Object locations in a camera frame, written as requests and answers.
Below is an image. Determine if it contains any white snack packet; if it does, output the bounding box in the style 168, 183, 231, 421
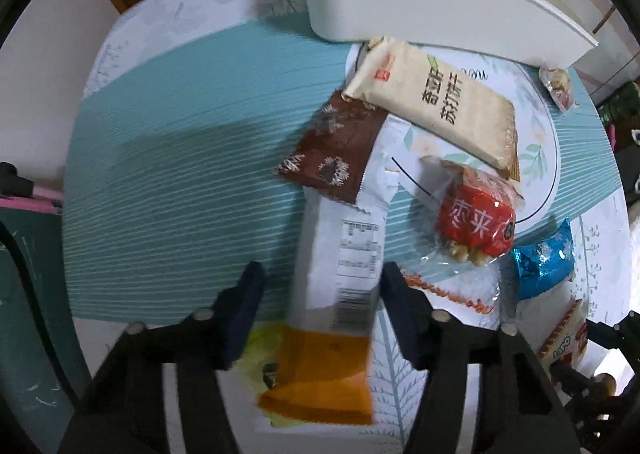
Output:
287, 134, 401, 335

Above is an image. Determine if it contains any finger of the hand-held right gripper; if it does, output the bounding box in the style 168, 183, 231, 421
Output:
550, 363, 640, 435
587, 311, 640, 352

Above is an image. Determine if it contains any orange and yellow snack packet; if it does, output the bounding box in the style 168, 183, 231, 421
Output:
242, 324, 377, 427

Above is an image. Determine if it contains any clear packet with red trim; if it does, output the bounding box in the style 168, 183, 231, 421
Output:
400, 244, 501, 320

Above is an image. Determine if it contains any brown patterned snack packet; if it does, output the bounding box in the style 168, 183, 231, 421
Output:
274, 90, 391, 205

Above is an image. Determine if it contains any black clamp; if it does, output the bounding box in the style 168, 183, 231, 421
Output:
0, 161, 33, 197

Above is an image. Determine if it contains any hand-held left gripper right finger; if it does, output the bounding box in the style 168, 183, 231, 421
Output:
380, 261, 576, 454

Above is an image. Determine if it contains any small blue snack packet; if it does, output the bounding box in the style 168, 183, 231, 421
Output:
512, 218, 576, 301

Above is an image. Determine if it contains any red and white cookie packet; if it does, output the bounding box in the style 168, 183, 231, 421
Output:
537, 299, 590, 367

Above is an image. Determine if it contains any red label clear snack packet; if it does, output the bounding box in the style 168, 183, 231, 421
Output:
422, 157, 523, 267

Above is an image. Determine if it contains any patterned tablecloth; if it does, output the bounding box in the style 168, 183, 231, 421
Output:
62, 0, 628, 454

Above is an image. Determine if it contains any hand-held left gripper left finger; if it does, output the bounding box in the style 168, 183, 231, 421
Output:
57, 263, 266, 454

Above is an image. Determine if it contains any beige cracker packet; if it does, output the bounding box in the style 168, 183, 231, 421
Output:
341, 37, 522, 181

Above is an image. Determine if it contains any green chalkboard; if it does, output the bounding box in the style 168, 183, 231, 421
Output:
0, 184, 96, 454

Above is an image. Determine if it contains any clear mixed nuts packet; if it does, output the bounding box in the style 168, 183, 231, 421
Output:
539, 65, 581, 112

